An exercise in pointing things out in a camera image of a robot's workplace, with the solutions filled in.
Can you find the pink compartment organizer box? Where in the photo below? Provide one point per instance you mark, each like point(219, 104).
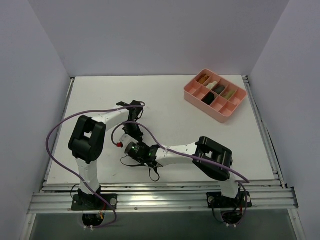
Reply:
point(220, 109)

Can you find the aluminium rail frame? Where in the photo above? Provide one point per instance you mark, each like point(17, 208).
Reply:
point(175, 210)

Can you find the olive rolled cloth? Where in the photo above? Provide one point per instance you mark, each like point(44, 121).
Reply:
point(228, 94)

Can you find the white rolled cloth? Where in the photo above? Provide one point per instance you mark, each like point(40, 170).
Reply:
point(211, 85)

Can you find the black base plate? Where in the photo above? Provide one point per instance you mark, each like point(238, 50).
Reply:
point(217, 201)
point(88, 202)

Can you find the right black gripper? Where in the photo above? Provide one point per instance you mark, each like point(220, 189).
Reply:
point(148, 156)

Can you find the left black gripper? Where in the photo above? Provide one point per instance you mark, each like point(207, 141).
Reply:
point(132, 129)

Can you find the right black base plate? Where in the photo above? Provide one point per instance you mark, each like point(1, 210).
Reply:
point(217, 201)

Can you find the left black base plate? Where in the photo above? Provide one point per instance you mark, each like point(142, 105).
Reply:
point(88, 202)

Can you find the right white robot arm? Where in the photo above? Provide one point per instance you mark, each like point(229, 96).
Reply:
point(212, 158)

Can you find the dark grey rolled cloth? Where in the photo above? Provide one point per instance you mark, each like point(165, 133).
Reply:
point(219, 89)

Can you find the black rolled cloth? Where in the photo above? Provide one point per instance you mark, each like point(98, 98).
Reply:
point(209, 98)

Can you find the orange rolled cloth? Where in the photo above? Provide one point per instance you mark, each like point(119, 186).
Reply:
point(202, 79)

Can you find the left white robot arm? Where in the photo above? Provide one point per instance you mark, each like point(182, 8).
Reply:
point(88, 137)

